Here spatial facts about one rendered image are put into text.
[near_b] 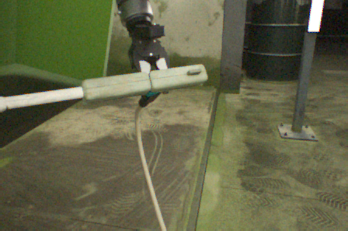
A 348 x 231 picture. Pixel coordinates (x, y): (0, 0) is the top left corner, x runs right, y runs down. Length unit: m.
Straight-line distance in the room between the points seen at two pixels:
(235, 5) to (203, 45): 0.42
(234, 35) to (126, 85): 1.94
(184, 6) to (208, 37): 0.34
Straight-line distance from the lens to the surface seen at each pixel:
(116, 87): 0.62
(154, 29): 0.66
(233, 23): 2.49
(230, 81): 2.56
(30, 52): 1.14
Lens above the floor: 0.71
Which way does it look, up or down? 17 degrees down
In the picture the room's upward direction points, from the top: straight up
